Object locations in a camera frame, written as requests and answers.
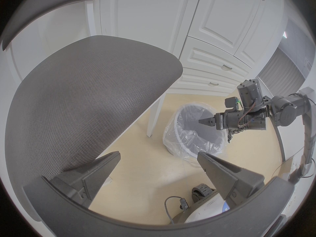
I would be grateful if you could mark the clear plastic bag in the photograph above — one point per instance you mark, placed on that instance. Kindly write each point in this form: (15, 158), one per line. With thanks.
(172, 142)

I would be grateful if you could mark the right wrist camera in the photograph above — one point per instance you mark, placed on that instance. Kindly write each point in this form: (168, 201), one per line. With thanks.
(230, 102)

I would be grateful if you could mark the grey padded white chair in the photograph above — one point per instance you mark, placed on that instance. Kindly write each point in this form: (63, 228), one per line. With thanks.
(86, 95)

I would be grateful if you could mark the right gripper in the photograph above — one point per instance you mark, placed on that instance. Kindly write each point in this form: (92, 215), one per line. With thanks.
(232, 121)

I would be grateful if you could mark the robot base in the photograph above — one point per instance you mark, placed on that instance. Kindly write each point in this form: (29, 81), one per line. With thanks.
(209, 206)

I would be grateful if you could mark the black plastic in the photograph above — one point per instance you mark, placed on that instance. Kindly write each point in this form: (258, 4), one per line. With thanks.
(230, 136)

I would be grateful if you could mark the grey curtain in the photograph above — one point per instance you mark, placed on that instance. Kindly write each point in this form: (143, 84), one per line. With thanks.
(279, 75)

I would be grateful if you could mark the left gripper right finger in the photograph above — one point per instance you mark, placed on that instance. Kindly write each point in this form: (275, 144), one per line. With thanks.
(227, 179)

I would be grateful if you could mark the white wardrobe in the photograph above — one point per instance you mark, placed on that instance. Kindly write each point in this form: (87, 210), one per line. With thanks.
(148, 13)

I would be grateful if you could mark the white trash bin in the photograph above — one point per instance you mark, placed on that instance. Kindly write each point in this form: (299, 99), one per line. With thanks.
(195, 122)

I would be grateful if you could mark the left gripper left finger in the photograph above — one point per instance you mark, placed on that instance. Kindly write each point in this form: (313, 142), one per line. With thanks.
(91, 179)

